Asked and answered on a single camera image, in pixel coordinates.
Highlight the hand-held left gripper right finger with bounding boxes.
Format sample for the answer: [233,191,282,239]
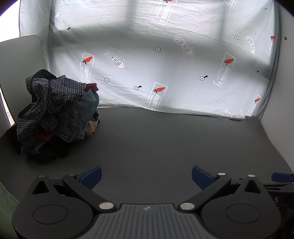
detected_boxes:
[177,165,267,211]

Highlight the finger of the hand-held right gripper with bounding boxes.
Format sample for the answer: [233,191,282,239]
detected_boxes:
[263,172,294,188]

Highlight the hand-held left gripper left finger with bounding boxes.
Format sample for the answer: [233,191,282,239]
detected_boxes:
[31,165,117,211]

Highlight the blue plaid shirt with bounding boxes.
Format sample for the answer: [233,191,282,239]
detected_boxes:
[17,69,85,157]

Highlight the beige garment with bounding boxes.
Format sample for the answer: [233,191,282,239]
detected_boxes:
[85,121,100,138]

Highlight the blue denim jeans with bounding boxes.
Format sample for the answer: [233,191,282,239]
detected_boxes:
[55,90,100,143]

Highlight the dark red garment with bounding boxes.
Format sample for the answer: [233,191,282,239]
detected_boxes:
[83,83,100,93]

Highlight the green cloth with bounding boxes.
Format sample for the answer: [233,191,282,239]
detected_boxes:
[0,180,20,239]

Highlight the grey rounded panel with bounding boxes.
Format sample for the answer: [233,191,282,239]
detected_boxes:
[0,34,47,129]

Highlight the printed white sheet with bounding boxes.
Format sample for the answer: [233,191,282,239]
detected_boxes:
[18,0,279,120]

